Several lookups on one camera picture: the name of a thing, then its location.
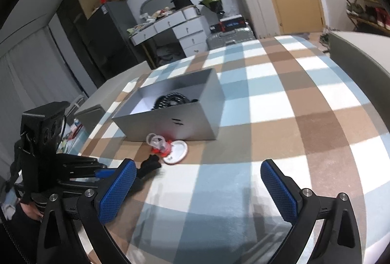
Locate checked tablecloth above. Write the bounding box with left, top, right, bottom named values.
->
left=64, top=34, right=390, bottom=264

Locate silver suitcase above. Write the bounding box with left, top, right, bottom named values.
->
left=205, top=24, right=255, bottom=51

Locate dark wrapped bouquet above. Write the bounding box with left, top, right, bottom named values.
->
left=199, top=0, right=225, bottom=21

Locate white dressing table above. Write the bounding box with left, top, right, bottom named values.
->
left=129, top=6, right=208, bottom=67

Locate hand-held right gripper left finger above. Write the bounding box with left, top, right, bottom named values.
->
left=37, top=159, right=137, bottom=264

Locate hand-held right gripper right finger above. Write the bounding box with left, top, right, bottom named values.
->
left=260, top=160, right=364, bottom=264

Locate black box with red edge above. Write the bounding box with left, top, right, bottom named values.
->
left=219, top=16, right=246, bottom=32

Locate grey framed mirror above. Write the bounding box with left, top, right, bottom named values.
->
left=139, top=0, right=174, bottom=16

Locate grey curtain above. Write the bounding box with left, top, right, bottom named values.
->
left=0, top=23, right=92, bottom=167

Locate wooden shoe rack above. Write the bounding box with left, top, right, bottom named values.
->
left=339, top=0, right=390, bottom=33

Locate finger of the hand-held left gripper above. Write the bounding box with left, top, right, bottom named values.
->
left=59, top=155, right=108, bottom=175
left=63, top=169, right=117, bottom=190

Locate pile of shoes on floor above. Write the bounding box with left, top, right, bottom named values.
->
left=318, top=27, right=331, bottom=53

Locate white suitcase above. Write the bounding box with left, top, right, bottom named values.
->
left=239, top=0, right=281, bottom=39

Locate white round lid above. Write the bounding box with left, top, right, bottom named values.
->
left=162, top=141, right=189, bottom=165

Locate silver cardboard box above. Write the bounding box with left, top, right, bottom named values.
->
left=112, top=67, right=226, bottom=142

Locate clear red small trinket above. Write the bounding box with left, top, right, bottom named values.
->
left=146, top=133, right=172, bottom=157

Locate person's left hand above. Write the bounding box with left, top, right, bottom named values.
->
left=18, top=204, right=44, bottom=221

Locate dark wardrobe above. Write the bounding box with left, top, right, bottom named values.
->
left=56, top=0, right=105, bottom=88

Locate grey clothes pile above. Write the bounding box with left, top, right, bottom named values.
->
left=154, top=44, right=187, bottom=67

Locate dark grey cabinet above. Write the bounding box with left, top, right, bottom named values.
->
left=85, top=1, right=144, bottom=82

